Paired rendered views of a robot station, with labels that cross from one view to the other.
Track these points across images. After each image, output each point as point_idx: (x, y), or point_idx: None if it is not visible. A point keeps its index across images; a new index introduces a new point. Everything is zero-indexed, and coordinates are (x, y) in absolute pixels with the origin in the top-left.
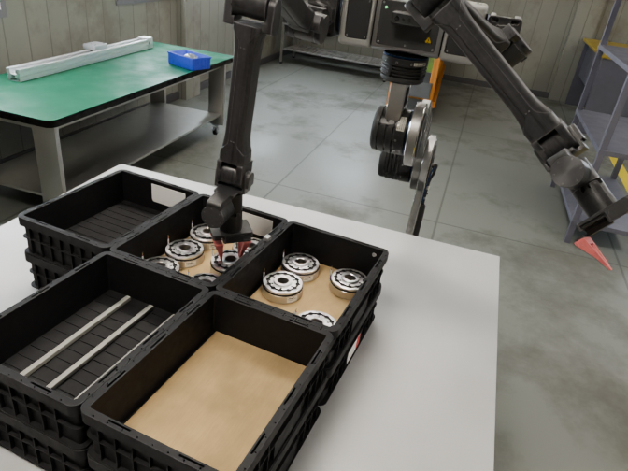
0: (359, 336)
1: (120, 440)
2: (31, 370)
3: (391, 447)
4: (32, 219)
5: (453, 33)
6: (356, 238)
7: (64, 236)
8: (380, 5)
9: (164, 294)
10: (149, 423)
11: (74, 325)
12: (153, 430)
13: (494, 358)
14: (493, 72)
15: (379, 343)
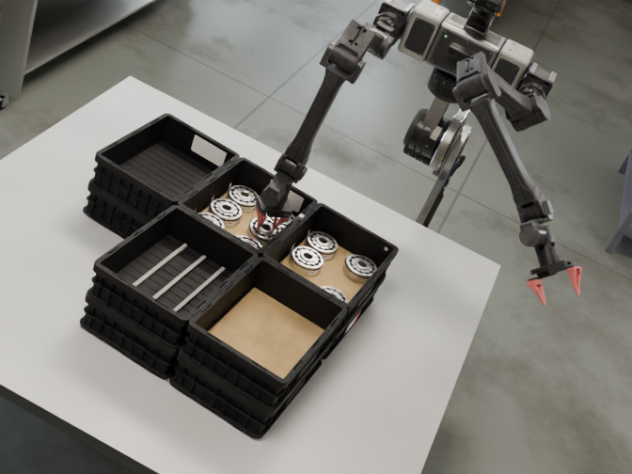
0: (358, 314)
1: (213, 346)
2: None
3: (369, 398)
4: (108, 160)
5: (481, 120)
6: (368, 218)
7: (138, 182)
8: (441, 33)
9: (218, 250)
10: None
11: (149, 260)
12: None
13: (465, 355)
14: (501, 153)
15: (373, 323)
